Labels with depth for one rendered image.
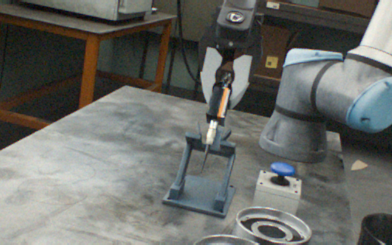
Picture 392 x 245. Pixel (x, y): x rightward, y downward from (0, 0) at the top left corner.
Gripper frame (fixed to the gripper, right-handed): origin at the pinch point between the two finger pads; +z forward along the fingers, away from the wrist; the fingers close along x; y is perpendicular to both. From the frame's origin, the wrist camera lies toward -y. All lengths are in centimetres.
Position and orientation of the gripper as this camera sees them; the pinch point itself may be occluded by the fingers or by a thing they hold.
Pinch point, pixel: (220, 100)
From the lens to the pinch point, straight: 86.3
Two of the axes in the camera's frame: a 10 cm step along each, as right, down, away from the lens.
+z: -1.8, 9.5, 2.7
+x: -9.7, -2.2, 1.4
